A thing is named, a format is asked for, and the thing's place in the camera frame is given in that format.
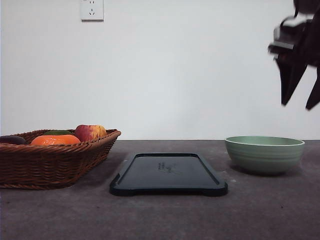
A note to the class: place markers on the red yellow apple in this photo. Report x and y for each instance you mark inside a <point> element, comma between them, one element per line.
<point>88,133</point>

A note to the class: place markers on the dark teal rectangular tray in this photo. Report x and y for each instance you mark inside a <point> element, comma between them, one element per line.
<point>167,173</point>

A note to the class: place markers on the green fruit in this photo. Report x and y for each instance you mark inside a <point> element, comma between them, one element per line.
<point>57,132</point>

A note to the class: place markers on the orange tangerine fruit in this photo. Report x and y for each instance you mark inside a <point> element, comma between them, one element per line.
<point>55,139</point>

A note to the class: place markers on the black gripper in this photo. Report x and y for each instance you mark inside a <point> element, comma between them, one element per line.
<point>296,44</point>

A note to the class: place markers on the white wall power socket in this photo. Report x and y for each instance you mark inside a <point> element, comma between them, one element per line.
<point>92,12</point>

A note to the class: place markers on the light green ribbed bowl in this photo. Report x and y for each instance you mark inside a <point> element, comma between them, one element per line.
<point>263,155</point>

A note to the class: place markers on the brown wicker basket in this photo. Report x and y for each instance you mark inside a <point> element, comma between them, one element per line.
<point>43,159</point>

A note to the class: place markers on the dark purple eggplant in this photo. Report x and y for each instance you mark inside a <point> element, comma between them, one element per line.
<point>14,140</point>

